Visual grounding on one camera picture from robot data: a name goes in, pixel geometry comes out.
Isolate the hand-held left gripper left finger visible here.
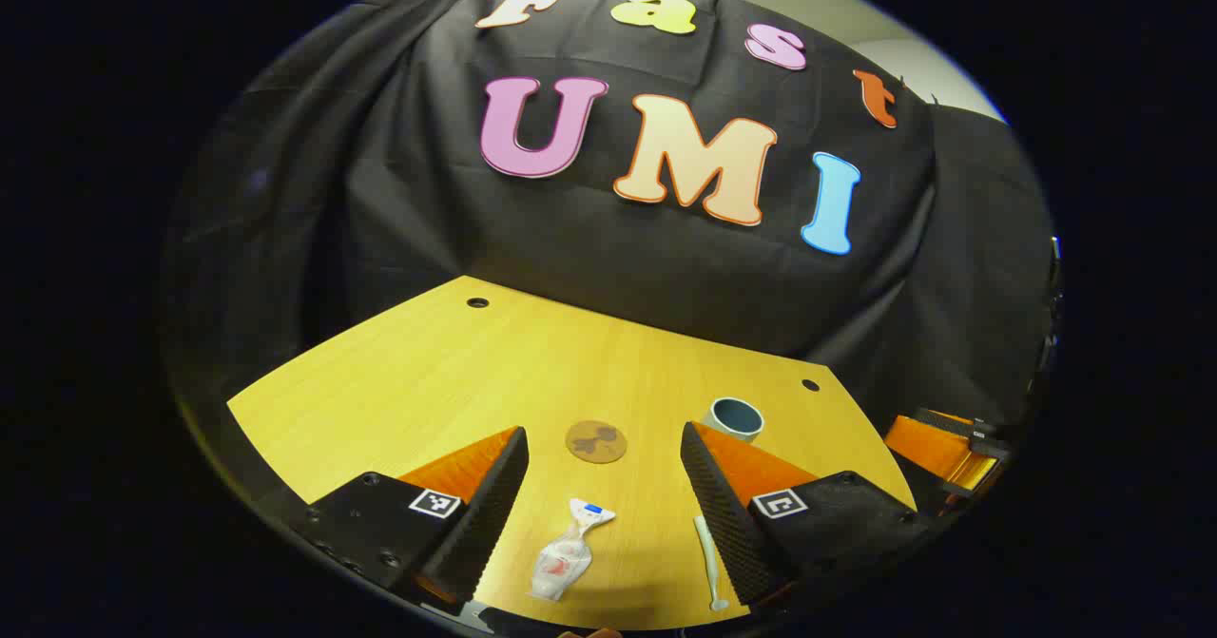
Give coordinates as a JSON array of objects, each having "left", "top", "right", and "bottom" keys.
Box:
[{"left": 302, "top": 426, "right": 531, "bottom": 610}]

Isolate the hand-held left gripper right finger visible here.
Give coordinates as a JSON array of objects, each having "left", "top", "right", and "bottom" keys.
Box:
[{"left": 680, "top": 421, "right": 933, "bottom": 610}]

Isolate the pale green toothbrush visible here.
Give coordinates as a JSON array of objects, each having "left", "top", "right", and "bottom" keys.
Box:
[{"left": 692, "top": 514, "right": 730, "bottom": 612}]

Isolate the white toothpaste tube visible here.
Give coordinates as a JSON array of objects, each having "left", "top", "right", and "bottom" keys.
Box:
[{"left": 530, "top": 498, "right": 616, "bottom": 603}]

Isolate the light blue cup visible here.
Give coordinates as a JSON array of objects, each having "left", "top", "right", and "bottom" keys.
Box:
[{"left": 704, "top": 397, "right": 764, "bottom": 444}]

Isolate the round brown coaster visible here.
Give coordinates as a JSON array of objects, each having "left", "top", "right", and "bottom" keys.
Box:
[{"left": 565, "top": 419, "right": 628, "bottom": 465}]

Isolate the wooden desktop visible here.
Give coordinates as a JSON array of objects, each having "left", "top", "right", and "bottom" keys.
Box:
[{"left": 226, "top": 275, "right": 918, "bottom": 631}]

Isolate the black backdrop cloth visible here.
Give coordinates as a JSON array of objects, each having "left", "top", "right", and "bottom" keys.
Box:
[{"left": 162, "top": 0, "right": 1061, "bottom": 430}]

